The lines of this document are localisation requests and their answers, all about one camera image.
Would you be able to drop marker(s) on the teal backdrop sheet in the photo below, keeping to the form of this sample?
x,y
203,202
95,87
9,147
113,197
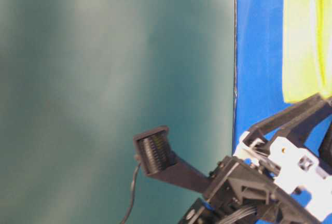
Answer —
x,y
80,78

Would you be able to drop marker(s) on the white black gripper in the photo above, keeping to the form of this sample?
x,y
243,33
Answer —
x,y
292,173

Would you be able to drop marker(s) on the blue table cloth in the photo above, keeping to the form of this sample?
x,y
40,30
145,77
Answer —
x,y
259,56

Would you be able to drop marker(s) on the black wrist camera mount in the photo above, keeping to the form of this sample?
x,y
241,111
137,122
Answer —
x,y
160,162

